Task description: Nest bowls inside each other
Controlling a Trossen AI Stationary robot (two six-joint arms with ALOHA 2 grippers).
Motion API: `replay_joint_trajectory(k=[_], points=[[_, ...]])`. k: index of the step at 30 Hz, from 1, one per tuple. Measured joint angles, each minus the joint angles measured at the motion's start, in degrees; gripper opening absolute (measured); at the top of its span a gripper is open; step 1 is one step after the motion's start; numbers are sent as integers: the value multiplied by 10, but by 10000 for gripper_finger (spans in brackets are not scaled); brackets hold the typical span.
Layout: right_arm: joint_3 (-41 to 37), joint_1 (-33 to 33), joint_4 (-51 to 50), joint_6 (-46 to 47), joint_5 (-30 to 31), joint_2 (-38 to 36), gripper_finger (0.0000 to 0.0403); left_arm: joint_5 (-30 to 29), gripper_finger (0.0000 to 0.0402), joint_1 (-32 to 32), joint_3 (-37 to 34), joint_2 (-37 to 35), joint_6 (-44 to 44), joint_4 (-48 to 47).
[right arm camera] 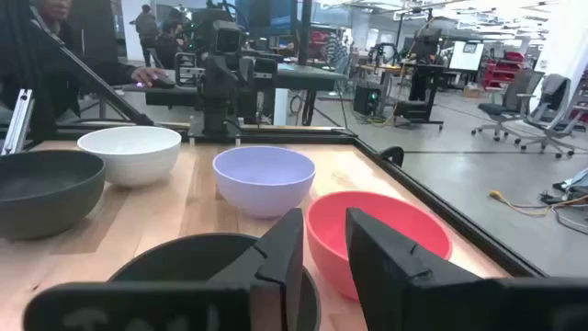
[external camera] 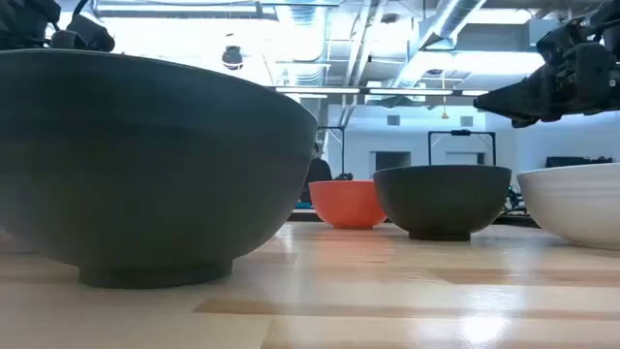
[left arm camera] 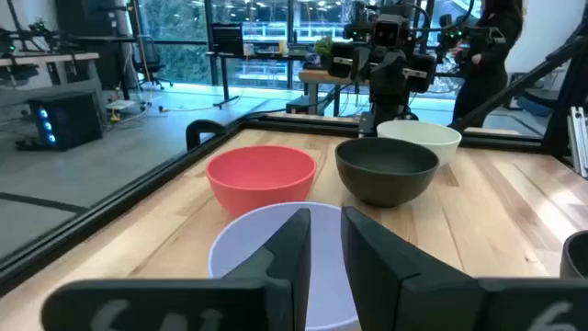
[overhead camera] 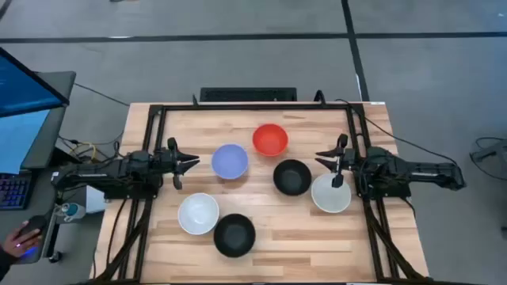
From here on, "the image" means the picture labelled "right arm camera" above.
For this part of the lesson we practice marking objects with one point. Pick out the dark grey bowl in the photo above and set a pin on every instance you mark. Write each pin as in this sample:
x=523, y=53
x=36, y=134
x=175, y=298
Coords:
x=46, y=207

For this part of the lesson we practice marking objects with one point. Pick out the black desk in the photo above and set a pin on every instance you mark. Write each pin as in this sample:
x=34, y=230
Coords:
x=312, y=76

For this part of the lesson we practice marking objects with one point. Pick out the black floor computer box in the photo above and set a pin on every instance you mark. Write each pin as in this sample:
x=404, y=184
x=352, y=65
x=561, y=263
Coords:
x=366, y=99

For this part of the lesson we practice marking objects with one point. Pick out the aluminium profile post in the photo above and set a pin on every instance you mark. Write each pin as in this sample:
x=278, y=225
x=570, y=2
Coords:
x=20, y=115

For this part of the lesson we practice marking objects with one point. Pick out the red storage shelf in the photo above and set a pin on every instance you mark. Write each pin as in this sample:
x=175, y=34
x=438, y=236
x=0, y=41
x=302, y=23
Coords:
x=500, y=71

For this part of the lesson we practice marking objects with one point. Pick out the grey office chair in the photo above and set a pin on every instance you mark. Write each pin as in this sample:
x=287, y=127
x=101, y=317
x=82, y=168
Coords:
x=498, y=109
x=551, y=101

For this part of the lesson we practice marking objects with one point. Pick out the black bowl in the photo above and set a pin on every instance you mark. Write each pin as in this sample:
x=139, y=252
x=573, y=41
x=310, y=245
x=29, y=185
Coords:
x=184, y=262

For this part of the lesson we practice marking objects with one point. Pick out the black table clamp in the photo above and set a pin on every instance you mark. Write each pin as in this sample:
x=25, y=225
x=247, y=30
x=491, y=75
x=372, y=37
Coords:
x=391, y=155

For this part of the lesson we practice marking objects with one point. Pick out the black table edge frame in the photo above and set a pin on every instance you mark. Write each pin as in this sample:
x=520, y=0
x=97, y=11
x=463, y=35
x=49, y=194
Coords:
x=459, y=220

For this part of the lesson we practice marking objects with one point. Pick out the black robot station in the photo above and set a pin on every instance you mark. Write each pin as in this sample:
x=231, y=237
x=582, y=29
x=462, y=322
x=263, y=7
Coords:
x=420, y=83

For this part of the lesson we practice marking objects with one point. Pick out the white pillar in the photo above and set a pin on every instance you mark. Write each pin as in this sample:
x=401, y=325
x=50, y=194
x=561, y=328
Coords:
x=565, y=46

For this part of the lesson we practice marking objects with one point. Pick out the person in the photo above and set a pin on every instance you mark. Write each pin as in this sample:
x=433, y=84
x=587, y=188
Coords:
x=146, y=32
x=27, y=69
x=167, y=46

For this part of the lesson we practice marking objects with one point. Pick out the white bowl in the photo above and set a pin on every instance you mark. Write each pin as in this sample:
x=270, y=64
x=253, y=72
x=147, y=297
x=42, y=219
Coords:
x=133, y=165

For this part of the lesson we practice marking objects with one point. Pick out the black computer mouse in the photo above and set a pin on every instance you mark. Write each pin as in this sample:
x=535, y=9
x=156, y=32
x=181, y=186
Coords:
x=164, y=83

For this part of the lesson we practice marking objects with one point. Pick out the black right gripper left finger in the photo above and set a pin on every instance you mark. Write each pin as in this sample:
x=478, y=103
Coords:
x=275, y=257

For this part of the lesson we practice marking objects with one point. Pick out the white board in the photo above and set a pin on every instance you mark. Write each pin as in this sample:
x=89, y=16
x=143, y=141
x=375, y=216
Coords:
x=466, y=56

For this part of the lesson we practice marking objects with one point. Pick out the lavender bowl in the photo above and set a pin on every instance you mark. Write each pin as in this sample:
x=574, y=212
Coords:
x=262, y=197

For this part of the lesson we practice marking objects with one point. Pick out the person's hand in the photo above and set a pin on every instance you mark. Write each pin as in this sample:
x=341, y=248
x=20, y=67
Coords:
x=146, y=76

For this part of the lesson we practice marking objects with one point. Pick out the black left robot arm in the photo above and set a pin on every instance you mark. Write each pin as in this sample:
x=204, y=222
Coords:
x=216, y=92

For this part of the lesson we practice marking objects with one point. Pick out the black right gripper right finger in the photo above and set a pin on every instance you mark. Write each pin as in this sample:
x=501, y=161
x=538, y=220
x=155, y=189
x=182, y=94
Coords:
x=390, y=276

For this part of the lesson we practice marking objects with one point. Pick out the red bowl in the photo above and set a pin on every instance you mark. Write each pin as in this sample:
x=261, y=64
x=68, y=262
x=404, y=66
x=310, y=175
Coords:
x=326, y=257

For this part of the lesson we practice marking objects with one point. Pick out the black frame strut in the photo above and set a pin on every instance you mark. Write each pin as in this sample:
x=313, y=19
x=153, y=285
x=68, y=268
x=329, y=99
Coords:
x=92, y=76

